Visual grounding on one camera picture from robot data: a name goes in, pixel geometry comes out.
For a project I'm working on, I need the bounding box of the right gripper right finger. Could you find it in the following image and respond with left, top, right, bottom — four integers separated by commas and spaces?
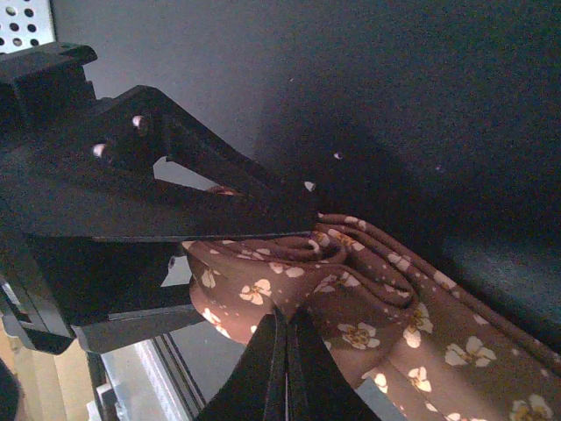
287, 310, 379, 420

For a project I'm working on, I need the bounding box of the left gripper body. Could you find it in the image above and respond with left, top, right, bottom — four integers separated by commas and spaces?
1, 42, 202, 354

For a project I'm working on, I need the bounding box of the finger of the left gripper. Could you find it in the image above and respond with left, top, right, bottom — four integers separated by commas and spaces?
87, 86, 316, 213
1, 145, 316, 242

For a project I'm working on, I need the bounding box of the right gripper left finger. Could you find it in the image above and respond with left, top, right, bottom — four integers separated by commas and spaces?
196, 313, 287, 420

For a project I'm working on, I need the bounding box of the brown floral tie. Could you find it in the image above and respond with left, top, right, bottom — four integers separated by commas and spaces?
183, 214, 560, 420

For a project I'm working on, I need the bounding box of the white basket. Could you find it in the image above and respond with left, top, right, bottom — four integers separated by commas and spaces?
0, 0, 56, 54

